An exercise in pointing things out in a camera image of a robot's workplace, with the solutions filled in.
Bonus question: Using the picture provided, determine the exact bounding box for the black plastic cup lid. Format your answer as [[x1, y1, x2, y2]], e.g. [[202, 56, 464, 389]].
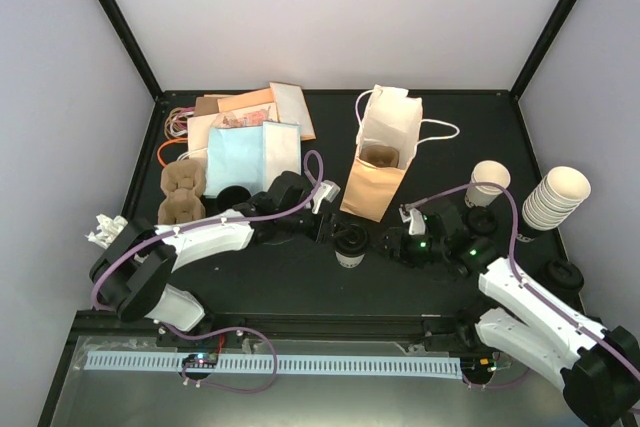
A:
[[333, 224, 369, 257]]

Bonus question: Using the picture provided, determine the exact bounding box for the brown pulp cup carrier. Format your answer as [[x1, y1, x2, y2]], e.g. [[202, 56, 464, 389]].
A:
[[360, 145, 399, 168]]

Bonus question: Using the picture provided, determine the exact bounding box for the brown paper takeout bag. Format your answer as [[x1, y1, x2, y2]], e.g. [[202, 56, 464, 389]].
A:
[[339, 84, 461, 223]]

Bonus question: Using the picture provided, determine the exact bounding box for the single white paper cup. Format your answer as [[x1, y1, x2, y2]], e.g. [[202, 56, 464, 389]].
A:
[[335, 250, 365, 269]]

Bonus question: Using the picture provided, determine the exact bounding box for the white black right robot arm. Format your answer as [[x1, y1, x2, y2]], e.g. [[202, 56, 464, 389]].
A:
[[374, 199, 639, 426]]

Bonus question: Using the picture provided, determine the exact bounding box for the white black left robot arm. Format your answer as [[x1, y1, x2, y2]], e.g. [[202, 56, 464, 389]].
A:
[[89, 171, 340, 346]]

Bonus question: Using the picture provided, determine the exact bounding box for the short white cup stack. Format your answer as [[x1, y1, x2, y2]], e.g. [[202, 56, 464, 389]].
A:
[[464, 160, 511, 208]]

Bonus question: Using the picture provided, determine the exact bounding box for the brown white flat paper bag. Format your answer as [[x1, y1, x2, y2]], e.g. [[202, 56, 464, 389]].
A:
[[270, 82, 316, 141]]

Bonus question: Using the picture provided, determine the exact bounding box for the stack of black lids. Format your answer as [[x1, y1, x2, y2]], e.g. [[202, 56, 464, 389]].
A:
[[464, 207, 585, 302]]

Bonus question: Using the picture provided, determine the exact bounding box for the tall white cup stack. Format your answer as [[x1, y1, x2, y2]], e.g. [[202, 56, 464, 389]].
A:
[[517, 166, 591, 243]]

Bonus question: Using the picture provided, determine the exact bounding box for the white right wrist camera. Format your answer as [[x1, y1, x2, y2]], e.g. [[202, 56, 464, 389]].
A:
[[399, 205, 426, 236]]

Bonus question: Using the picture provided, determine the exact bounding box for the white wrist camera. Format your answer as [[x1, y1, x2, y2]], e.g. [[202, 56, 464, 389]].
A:
[[399, 205, 426, 236], [311, 180, 341, 215]]

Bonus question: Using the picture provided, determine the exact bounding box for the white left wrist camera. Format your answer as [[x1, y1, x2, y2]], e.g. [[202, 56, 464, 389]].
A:
[[311, 180, 341, 215]]

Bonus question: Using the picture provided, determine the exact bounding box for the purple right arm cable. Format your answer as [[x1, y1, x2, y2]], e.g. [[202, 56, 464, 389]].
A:
[[402, 181, 640, 391]]

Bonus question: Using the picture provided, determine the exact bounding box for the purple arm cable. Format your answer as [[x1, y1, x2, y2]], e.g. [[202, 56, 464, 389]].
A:
[[402, 181, 640, 391], [89, 149, 324, 393]]

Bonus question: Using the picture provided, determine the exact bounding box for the light blue cable duct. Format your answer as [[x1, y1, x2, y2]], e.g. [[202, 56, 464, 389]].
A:
[[84, 351, 463, 380]]

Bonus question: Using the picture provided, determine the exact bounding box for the bundle of bag handles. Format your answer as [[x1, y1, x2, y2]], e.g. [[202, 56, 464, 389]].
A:
[[156, 106, 195, 167]]

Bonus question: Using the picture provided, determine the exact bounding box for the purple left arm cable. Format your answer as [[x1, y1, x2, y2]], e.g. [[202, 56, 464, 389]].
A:
[[89, 149, 324, 393]]

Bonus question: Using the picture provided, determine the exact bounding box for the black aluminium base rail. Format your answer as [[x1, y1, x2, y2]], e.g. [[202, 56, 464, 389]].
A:
[[70, 309, 484, 352]]

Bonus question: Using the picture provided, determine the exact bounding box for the black enclosure frame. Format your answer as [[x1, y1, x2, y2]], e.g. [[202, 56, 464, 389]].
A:
[[38, 0, 578, 426]]

